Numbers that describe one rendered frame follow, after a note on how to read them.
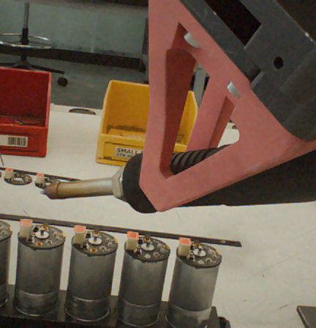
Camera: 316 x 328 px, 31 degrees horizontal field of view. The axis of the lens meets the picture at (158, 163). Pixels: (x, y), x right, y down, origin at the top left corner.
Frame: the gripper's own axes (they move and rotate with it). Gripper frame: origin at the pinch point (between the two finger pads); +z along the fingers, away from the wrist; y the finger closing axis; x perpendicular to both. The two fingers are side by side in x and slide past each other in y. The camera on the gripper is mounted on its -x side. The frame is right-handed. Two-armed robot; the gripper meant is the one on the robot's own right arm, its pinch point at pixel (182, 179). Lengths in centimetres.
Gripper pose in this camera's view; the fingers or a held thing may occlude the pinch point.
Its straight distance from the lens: 22.0
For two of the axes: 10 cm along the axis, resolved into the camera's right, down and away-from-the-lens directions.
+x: 5.5, 7.5, -3.6
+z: -4.8, 6.4, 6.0
